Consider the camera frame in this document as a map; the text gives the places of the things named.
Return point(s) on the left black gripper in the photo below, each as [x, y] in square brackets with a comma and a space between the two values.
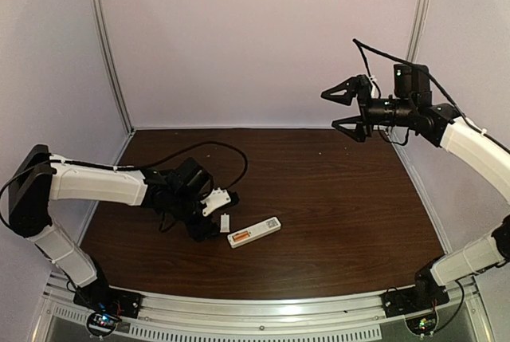
[203, 232]

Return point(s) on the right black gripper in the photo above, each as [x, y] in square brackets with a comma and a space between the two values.
[364, 130]

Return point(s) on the white battery cover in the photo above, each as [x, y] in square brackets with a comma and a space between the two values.
[225, 223]

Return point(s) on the white remote control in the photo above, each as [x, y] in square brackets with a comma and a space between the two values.
[256, 231]

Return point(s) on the orange battery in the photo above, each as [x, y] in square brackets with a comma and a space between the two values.
[242, 232]
[240, 237]

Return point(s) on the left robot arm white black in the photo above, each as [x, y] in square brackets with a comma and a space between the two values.
[186, 193]

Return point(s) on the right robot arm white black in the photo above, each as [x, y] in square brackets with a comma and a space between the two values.
[444, 126]

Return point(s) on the left round circuit board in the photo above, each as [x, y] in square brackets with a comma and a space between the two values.
[101, 324]

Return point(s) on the round circuit board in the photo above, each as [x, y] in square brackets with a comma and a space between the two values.
[101, 324]
[422, 325]

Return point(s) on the right round circuit board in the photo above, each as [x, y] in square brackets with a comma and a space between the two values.
[422, 325]

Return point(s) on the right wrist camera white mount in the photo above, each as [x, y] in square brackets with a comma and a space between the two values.
[373, 86]

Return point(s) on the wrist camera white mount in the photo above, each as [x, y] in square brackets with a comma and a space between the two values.
[217, 199]
[373, 86]

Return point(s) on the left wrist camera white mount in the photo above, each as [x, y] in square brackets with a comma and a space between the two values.
[217, 199]

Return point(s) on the front aluminium rail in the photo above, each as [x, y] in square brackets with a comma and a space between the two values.
[358, 317]

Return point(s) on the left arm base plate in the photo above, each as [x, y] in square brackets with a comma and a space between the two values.
[105, 299]

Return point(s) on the right aluminium frame post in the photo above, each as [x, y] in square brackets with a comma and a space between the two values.
[421, 11]

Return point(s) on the aluminium frame post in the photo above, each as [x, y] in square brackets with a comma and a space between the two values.
[109, 65]
[421, 11]

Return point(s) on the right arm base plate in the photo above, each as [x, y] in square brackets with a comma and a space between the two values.
[397, 302]

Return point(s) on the left aluminium frame post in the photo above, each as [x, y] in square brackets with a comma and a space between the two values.
[109, 65]

